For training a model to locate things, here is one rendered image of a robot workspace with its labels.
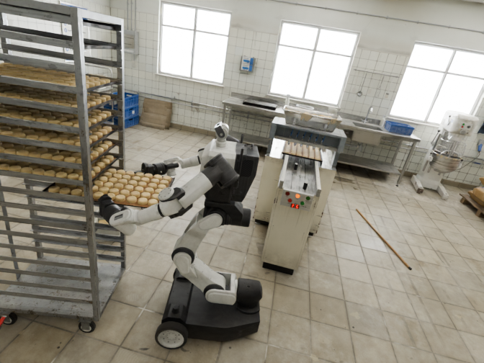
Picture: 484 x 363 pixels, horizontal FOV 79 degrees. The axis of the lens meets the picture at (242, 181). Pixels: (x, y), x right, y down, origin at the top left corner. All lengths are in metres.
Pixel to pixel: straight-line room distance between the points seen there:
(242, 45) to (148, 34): 1.87
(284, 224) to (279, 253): 0.29
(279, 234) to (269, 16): 4.34
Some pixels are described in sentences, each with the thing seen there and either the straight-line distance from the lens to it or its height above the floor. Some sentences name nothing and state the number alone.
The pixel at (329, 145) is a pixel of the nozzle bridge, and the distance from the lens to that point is 3.02.
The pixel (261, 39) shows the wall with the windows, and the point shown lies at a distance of 5.96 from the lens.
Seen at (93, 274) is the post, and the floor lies 0.50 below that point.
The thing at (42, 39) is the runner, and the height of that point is 1.68.
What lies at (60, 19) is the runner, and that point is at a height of 1.77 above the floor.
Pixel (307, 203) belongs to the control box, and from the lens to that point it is 2.34.
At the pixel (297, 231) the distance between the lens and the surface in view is 2.50.
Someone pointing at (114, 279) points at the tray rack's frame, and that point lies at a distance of 2.39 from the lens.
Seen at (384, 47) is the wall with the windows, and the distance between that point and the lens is 6.07.
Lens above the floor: 1.78
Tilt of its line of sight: 24 degrees down
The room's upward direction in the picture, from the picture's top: 10 degrees clockwise
